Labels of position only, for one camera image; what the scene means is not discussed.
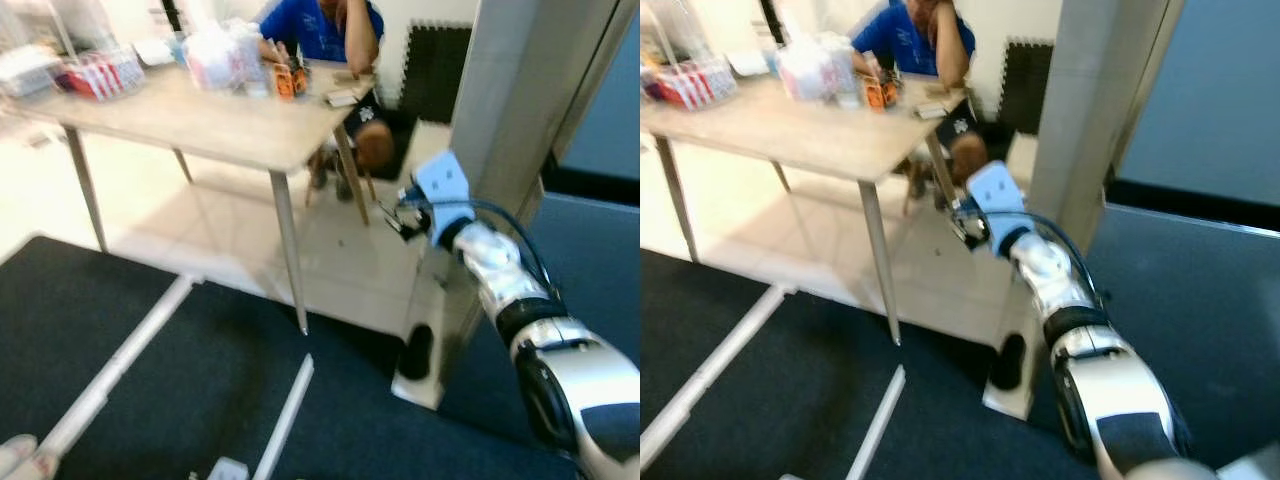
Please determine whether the blue grey fridge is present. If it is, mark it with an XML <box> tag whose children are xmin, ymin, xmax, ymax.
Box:
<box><xmin>390</xmin><ymin>0</ymin><xmax>640</xmax><ymax>443</ymax></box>
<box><xmin>983</xmin><ymin>0</ymin><xmax>1280</xmax><ymax>473</ymax></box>

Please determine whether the black slipper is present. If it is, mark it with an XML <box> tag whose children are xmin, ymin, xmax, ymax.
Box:
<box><xmin>989</xmin><ymin>332</ymin><xmax>1029</xmax><ymax>394</ymax></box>
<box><xmin>398</xmin><ymin>324</ymin><xmax>435</xmax><ymax>382</ymax></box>

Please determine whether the man in blue shirt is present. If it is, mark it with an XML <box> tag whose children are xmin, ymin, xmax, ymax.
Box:
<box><xmin>254</xmin><ymin>0</ymin><xmax>397</xmax><ymax>203</ymax></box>
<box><xmin>849</xmin><ymin>0</ymin><xmax>992</xmax><ymax>206</ymax></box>

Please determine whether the light wooden table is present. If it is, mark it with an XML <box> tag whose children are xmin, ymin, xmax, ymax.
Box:
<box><xmin>640</xmin><ymin>72</ymin><xmax>967</xmax><ymax>347</ymax></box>
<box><xmin>8</xmin><ymin>58</ymin><xmax>377</xmax><ymax>337</ymax></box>

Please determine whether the white floor strip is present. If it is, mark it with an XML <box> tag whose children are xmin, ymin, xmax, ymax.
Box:
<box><xmin>34</xmin><ymin>274</ymin><xmax>198</xmax><ymax>463</ymax></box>
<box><xmin>844</xmin><ymin>364</ymin><xmax>908</xmax><ymax>480</ymax></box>
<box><xmin>640</xmin><ymin>284</ymin><xmax>793</xmax><ymax>470</ymax></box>
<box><xmin>251</xmin><ymin>354</ymin><xmax>315</xmax><ymax>480</ymax></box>

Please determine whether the white plastic KFC bag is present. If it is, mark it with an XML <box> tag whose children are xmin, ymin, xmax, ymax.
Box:
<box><xmin>774</xmin><ymin>32</ymin><xmax>862</xmax><ymax>104</ymax></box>
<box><xmin>182</xmin><ymin>20</ymin><xmax>267</xmax><ymax>94</ymax></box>

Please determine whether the dark blue carpet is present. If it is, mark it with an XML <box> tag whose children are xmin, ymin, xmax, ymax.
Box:
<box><xmin>0</xmin><ymin>234</ymin><xmax>601</xmax><ymax>480</ymax></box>
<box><xmin>640</xmin><ymin>247</ymin><xmax>1280</xmax><ymax>480</ymax></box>

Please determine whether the red white striped box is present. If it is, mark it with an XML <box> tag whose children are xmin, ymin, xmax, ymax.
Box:
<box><xmin>59</xmin><ymin>49</ymin><xmax>147</xmax><ymax>102</ymax></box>
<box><xmin>654</xmin><ymin>59</ymin><xmax>740</xmax><ymax>112</ymax></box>

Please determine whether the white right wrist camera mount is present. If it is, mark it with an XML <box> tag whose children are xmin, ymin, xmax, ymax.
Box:
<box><xmin>412</xmin><ymin>150</ymin><xmax>477</xmax><ymax>247</ymax></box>
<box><xmin>964</xmin><ymin>160</ymin><xmax>1032</xmax><ymax>252</ymax></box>

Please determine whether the black foam wall panel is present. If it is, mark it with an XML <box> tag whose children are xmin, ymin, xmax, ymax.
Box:
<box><xmin>399</xmin><ymin>22</ymin><xmax>474</xmax><ymax>127</ymax></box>
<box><xmin>994</xmin><ymin>38</ymin><xmax>1062</xmax><ymax>137</ymax></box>

